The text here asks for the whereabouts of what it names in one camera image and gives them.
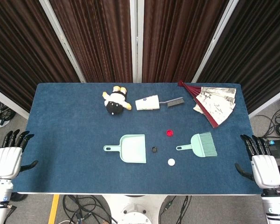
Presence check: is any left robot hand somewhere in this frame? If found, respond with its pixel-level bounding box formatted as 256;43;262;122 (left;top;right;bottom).
0;129;39;182

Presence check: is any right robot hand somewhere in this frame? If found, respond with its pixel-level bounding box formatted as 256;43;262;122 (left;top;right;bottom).
234;134;280;189

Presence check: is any mint green hand broom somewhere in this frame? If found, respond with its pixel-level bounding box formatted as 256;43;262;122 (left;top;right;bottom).
176;132;218;157

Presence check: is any mint green dustpan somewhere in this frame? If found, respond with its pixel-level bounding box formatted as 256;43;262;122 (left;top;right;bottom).
103;134;147;164

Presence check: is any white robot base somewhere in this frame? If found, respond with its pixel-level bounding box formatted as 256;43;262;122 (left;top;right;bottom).
100;195;168;224

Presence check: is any yellow floor tape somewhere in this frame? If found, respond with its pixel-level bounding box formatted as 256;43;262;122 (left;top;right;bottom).
48;195;60;224

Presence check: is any red ribbed paper folding fan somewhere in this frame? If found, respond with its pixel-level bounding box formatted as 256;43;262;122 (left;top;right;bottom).
177;80;238;129

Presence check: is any brown pleated partition panel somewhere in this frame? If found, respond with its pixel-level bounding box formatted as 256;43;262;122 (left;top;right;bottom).
0;0;80;120
49;0;133;83
198;0;280;119
142;0;229;83

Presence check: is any grey cleaning brush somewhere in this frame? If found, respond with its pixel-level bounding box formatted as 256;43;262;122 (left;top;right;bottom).
158;97;185;108

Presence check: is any black and white plush toy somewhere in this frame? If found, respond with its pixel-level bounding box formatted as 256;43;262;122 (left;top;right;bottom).
102;85;133;116

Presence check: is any white paper cup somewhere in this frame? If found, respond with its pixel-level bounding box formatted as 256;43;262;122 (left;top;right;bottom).
134;94;161;112

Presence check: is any white partition frame post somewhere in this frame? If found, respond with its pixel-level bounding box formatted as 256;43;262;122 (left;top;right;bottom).
39;0;86;83
192;0;240;83
129;0;144;83

